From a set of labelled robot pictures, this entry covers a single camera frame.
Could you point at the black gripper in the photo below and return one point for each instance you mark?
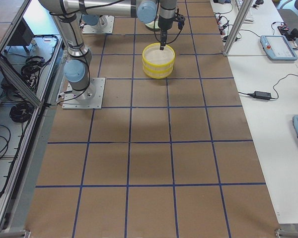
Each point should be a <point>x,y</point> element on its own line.
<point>164,23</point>

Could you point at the yellow steamer layer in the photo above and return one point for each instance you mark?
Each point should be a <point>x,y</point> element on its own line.
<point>156,59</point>
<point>157,74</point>

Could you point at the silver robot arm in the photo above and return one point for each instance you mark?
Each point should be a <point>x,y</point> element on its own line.
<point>95,21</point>
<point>77,66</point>

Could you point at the light green plate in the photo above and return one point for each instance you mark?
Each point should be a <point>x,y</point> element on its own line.
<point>153,26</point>

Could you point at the far teach pendant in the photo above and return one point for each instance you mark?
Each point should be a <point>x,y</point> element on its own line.
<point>277,48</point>

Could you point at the black power adapter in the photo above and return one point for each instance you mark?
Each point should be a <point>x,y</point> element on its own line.
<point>260,95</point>

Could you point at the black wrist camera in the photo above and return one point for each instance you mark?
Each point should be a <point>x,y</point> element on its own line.
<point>180,21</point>

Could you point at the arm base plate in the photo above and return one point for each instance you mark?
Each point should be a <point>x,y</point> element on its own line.
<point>92,98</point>
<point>88,30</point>

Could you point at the aluminium frame post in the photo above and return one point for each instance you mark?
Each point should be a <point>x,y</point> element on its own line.
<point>241,15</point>

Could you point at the aluminium side rail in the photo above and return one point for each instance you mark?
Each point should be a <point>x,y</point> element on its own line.
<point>14,78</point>

